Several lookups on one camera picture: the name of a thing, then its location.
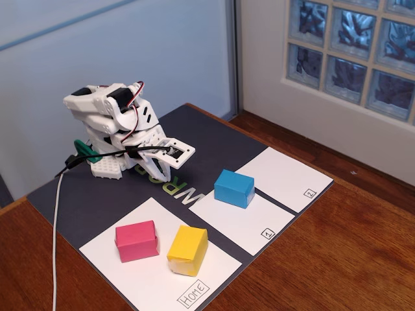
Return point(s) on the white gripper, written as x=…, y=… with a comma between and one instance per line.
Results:
x=153, y=165

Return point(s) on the yellow paper box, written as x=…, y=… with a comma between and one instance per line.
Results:
x=186, y=246

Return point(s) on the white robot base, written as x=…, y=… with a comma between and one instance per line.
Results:
x=105, y=166

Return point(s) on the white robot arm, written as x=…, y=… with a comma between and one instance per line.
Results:
x=94, y=100

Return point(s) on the pink paper box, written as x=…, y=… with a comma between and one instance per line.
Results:
x=136, y=241

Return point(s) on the blue paper box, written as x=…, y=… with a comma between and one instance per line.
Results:
x=231, y=188

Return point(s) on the dark printed mat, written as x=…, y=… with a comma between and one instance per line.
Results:
x=97, y=201

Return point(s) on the green clamp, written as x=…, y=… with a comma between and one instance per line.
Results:
x=86, y=150

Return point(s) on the white sheet marked 1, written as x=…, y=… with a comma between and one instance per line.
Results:
x=233, y=223

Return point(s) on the white sheet marked home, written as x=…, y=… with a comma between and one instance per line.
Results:
x=146, y=282

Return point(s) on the white sheet marked 2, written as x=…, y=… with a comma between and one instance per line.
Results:
x=285, y=175

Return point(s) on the glass block window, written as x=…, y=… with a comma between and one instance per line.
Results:
x=347, y=74

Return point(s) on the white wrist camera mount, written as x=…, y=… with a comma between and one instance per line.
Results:
x=186, y=152

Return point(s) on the grey metal frame post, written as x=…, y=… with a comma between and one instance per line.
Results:
x=234, y=64

